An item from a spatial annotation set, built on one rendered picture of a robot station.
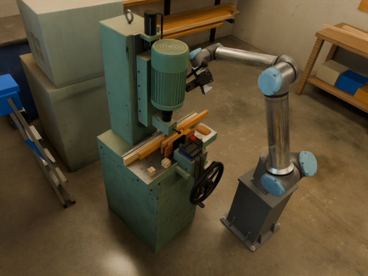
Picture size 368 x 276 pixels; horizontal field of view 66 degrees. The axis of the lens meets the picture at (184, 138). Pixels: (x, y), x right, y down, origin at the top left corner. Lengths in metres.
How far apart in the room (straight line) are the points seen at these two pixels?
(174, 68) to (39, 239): 1.72
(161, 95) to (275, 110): 0.55
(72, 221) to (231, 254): 1.27
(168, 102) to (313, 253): 1.73
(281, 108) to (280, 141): 0.18
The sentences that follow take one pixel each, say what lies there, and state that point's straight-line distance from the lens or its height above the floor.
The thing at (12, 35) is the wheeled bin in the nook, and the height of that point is 0.95.
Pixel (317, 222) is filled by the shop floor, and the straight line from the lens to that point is 2.80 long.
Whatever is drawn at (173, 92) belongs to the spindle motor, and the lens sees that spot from 1.41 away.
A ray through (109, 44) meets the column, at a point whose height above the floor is 1.43.
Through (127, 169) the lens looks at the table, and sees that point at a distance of 1.60.
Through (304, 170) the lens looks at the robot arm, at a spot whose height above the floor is 0.92.
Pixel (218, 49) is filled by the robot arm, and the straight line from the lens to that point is 1.82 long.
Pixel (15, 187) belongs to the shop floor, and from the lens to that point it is 2.89.
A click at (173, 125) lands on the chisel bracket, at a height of 1.06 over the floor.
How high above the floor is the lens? 2.09
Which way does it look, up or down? 42 degrees down
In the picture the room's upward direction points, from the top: 6 degrees clockwise
